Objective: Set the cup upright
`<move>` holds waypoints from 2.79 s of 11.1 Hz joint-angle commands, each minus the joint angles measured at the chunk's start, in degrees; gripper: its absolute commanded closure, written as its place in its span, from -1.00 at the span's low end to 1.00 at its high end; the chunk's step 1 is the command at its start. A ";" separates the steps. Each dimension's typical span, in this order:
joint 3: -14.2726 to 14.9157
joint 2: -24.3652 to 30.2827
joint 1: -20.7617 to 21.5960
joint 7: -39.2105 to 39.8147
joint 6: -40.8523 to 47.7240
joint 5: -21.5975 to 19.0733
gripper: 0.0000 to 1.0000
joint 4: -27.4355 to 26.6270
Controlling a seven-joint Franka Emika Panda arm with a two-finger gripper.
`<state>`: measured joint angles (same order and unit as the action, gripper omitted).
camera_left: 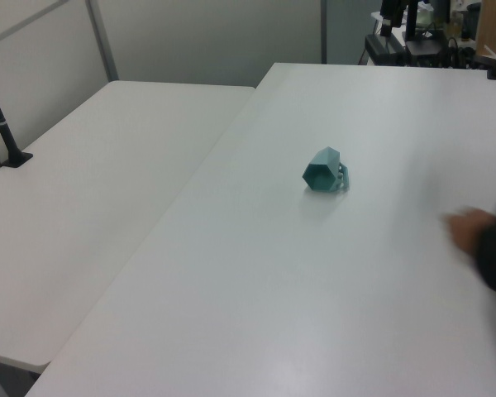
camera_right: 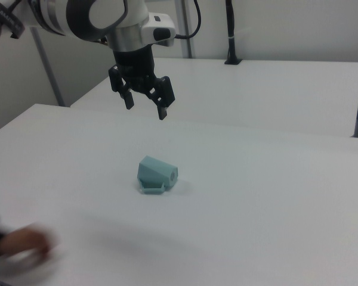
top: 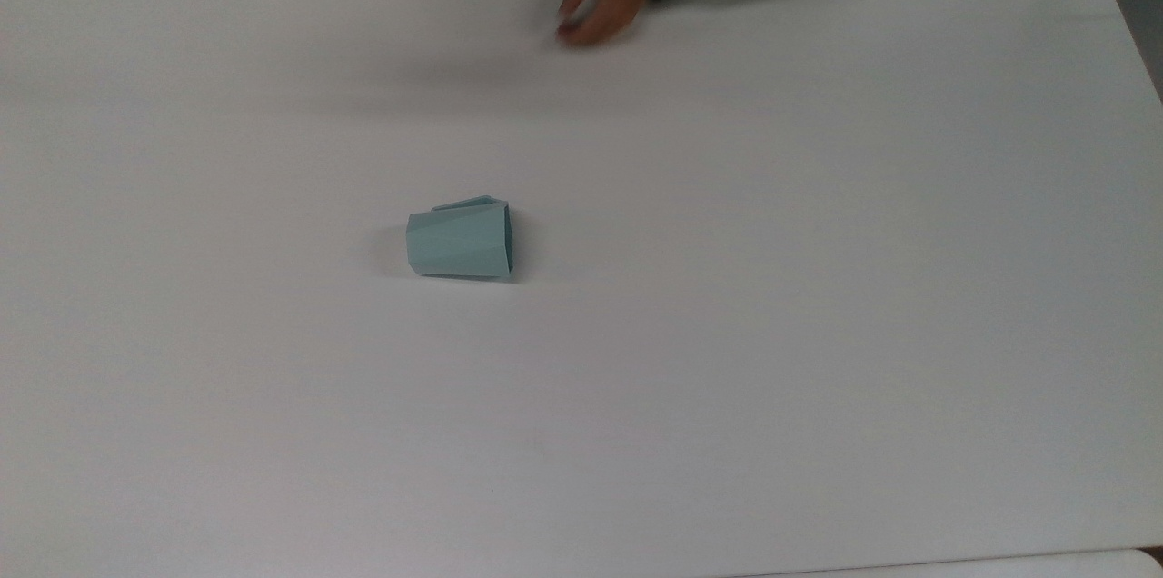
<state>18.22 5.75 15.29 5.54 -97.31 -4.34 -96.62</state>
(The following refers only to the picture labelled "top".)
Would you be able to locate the teal faceted cup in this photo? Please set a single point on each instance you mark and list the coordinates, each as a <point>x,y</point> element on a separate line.
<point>459,240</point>

